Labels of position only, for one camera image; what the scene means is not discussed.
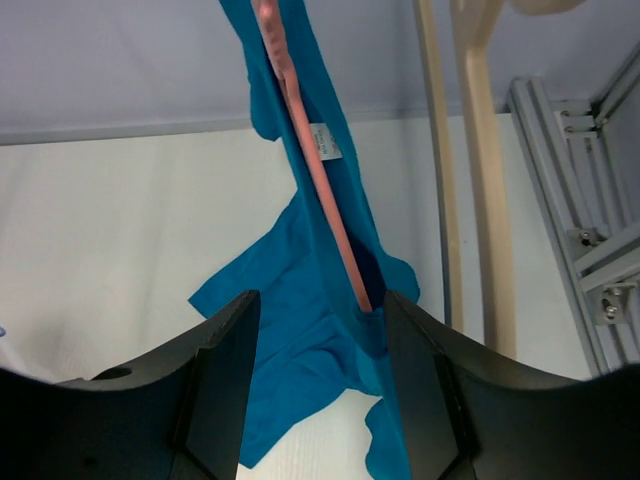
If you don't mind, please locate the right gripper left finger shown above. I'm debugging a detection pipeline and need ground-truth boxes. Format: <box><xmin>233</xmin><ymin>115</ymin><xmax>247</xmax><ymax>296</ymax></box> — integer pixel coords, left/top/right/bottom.
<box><xmin>1</xmin><ymin>290</ymin><xmax>260</xmax><ymax>479</ymax></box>

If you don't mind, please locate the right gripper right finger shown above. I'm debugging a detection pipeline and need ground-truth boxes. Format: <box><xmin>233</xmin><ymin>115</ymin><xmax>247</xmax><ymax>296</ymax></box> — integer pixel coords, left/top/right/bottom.
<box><xmin>384</xmin><ymin>292</ymin><xmax>639</xmax><ymax>479</ymax></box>

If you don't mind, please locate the blue t shirt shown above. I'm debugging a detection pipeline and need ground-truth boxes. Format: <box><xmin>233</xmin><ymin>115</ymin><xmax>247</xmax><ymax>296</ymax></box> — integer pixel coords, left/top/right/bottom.
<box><xmin>190</xmin><ymin>1</ymin><xmax>420</xmax><ymax>479</ymax></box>

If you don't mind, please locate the pink wire hanger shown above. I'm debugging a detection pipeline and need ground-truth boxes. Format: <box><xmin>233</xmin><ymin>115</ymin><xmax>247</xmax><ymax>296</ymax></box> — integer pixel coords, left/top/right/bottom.
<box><xmin>251</xmin><ymin>0</ymin><xmax>373</xmax><ymax>312</ymax></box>

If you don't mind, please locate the wooden hanger right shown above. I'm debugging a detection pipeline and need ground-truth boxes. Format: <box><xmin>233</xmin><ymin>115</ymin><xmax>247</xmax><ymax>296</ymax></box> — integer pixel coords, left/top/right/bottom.
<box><xmin>412</xmin><ymin>0</ymin><xmax>591</xmax><ymax>359</ymax></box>

